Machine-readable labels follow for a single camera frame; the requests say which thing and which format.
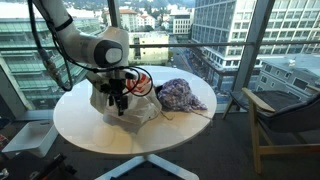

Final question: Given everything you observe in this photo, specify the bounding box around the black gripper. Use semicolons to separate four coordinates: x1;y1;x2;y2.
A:
99;77;130;117

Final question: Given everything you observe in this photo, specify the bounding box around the purple plaid shirt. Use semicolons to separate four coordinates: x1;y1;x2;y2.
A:
157;78;209;113

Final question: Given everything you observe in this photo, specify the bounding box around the white plastic bin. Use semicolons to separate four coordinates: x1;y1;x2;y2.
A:
1;119;59;158

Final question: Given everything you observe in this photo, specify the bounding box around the wooden armchair frame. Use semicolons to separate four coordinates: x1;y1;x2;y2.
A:
222;84;320;175

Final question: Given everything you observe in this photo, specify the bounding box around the black equipment stand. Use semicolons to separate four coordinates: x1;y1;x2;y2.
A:
0;151;79;180

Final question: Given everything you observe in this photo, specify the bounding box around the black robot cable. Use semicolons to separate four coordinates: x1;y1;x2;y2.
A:
27;0;155;98

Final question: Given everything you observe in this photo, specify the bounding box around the round white table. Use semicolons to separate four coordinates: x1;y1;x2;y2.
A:
52;65;218;180

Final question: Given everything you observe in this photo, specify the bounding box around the dark window handrail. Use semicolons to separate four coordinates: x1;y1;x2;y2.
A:
0;41;320;52

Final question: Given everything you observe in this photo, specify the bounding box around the narrow window mullion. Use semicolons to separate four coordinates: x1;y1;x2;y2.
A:
107;0;123;29

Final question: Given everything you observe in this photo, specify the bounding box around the dark grey chair cushion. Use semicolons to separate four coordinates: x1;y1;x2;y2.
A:
229;89;320;133

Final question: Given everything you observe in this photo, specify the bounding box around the grey slanted window column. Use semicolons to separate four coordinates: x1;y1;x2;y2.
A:
231;0;276;93

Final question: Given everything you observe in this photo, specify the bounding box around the thin brown string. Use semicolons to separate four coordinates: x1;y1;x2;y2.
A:
159;109;213;121

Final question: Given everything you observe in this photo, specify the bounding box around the white plastic shopping bag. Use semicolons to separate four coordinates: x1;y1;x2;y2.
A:
89;71;163;127

